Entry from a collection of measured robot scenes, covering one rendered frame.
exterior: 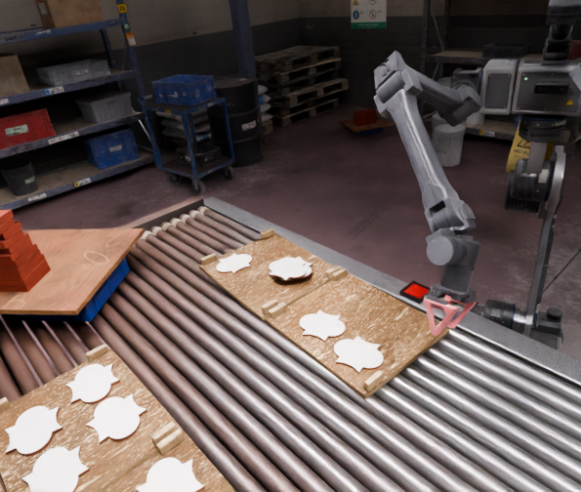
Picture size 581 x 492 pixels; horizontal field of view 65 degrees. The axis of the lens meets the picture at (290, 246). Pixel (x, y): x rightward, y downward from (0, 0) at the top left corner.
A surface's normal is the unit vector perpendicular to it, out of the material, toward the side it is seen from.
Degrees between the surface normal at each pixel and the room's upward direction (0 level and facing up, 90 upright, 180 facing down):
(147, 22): 90
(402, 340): 0
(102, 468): 0
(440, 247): 65
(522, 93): 90
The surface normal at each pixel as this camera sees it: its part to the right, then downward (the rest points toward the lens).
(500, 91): -0.44, 0.49
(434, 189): -0.77, -0.11
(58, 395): -0.09, -0.86
